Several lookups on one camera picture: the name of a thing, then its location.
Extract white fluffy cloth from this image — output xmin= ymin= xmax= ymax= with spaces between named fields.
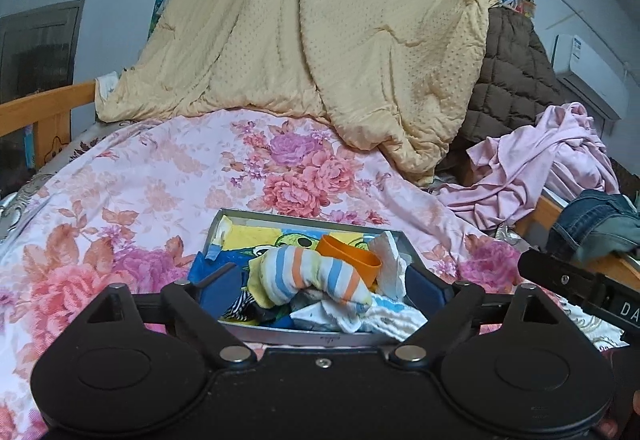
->
xmin=290 ymin=295 xmax=427 ymax=342

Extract person's right hand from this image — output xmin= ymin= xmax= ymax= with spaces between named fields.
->
xmin=597 ymin=390 xmax=639 ymax=439

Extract brown quilted jacket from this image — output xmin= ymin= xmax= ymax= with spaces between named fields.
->
xmin=452 ymin=6 xmax=564 ymax=149

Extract pink floral bedsheet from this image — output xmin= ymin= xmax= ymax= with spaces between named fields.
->
xmin=0 ymin=108 xmax=632 ymax=440

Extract orange plastic cup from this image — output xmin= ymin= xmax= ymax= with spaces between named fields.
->
xmin=316 ymin=232 xmax=382 ymax=288

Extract blue orange striped sock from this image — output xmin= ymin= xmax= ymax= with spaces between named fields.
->
xmin=247 ymin=245 xmax=372 ymax=315

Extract yellow dotted quilt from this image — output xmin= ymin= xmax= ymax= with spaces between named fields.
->
xmin=96 ymin=0 xmax=498 ymax=185

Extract white air conditioner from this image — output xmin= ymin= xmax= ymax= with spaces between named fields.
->
xmin=552 ymin=34 xmax=629 ymax=121

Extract pink garment pile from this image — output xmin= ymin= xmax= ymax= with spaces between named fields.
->
xmin=436 ymin=103 xmax=620 ymax=231

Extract grey box with cartoon towel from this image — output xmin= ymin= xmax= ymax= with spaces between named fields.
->
xmin=189 ymin=209 xmax=418 ymax=348

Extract black white striped sock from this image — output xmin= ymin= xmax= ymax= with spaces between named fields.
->
xmin=221 ymin=290 xmax=292 ymax=327

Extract white folded cloth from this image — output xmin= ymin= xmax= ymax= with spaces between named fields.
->
xmin=368 ymin=231 xmax=409 ymax=301

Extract blue denim jeans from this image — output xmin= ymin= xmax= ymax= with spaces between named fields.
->
xmin=544 ymin=189 xmax=639 ymax=267

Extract wooden bed rail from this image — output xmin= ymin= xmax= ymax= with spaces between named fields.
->
xmin=0 ymin=80 xmax=96 ymax=169

